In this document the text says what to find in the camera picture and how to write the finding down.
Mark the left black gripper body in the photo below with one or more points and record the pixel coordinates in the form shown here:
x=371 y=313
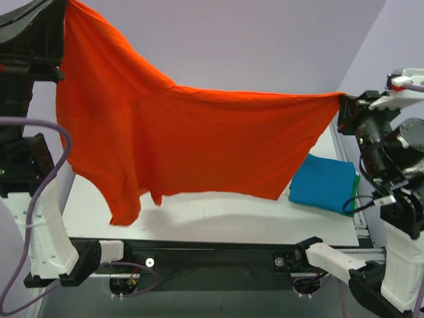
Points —
x=37 y=24

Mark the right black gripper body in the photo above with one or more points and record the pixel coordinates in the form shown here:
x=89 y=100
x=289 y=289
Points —
x=351 y=114

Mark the orange t shirt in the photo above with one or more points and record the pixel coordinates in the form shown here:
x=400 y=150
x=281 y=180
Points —
x=135 y=131

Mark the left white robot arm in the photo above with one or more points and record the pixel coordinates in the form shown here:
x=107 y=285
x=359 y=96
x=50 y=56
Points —
x=33 y=150

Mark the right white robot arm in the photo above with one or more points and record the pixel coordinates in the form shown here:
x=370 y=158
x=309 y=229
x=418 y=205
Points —
x=391 y=160

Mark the folded green t shirt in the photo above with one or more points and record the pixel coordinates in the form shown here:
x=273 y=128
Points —
x=354 y=191

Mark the folded blue t shirt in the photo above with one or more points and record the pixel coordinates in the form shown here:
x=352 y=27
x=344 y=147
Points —
x=323 y=183

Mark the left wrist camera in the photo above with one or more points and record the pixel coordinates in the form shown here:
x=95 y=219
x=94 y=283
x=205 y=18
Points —
x=404 y=88

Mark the aluminium mounting rail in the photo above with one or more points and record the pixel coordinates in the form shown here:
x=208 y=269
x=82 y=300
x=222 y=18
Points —
x=369 y=254

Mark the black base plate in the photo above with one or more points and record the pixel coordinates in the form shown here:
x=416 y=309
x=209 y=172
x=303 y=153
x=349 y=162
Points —
x=167 y=266

